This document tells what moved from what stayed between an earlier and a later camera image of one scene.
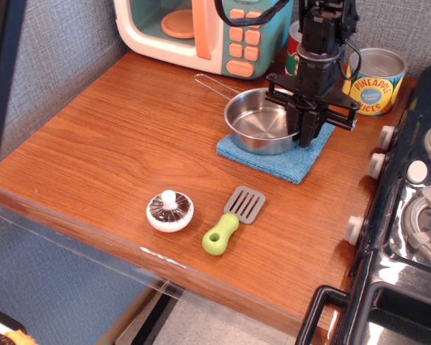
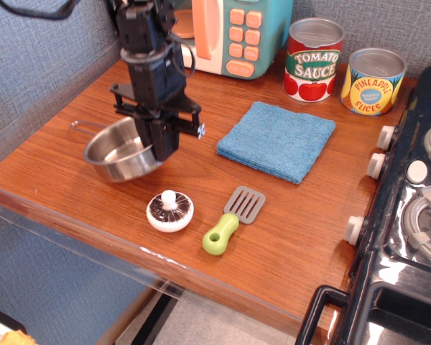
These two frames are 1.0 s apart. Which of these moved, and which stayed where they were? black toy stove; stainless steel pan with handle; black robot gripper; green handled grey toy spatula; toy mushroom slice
Moved: stainless steel pan with handle; black robot gripper
Stayed: toy mushroom slice; green handled grey toy spatula; black toy stove
